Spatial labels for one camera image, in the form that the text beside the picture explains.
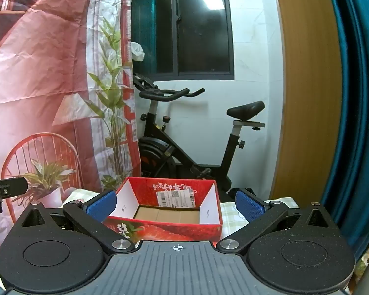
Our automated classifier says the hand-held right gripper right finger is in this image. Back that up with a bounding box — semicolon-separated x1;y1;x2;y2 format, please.
217;189;339;254

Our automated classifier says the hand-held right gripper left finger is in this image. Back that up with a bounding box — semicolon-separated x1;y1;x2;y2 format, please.
15;190;136;254

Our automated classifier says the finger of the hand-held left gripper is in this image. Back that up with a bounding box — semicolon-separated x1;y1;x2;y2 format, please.
0;177;28;216

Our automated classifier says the red strawberry cardboard box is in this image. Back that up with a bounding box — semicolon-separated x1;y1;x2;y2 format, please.
102;177;223;246

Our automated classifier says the checked cartoon tablecloth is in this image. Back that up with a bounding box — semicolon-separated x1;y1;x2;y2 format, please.
61;187;300;243

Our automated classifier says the black exercise bike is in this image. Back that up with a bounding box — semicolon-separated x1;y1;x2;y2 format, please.
133;73;266;203

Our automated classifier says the red printed backdrop cloth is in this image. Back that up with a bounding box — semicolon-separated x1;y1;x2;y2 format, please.
0;0;142;271

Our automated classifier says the wooden door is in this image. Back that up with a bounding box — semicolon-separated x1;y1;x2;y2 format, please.
269;0;351;209

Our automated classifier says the blue curtain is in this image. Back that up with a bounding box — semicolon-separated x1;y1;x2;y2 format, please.
323;0;369;262

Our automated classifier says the white plastic bag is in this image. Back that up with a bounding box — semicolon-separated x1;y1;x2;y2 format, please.
132;41;146;62

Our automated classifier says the dark window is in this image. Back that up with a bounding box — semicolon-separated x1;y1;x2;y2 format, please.
131;0;235;80

